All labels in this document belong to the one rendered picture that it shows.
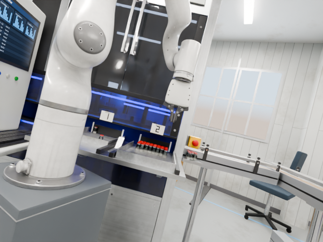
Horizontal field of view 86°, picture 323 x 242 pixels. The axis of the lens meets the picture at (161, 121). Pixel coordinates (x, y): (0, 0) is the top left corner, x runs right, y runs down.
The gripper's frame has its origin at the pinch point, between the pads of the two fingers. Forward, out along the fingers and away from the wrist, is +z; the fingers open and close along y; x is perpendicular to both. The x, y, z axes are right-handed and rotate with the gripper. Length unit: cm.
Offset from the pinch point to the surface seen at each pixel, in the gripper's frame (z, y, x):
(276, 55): -170, -167, -264
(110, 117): 9, 38, -39
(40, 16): -41, 91, -30
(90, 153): 23.0, 29.7, 0.5
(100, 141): 20.0, 31.6, -13.5
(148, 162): 20.8, 5.4, -2.0
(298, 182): 18, -83, -34
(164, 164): 20.1, -1.2, -1.9
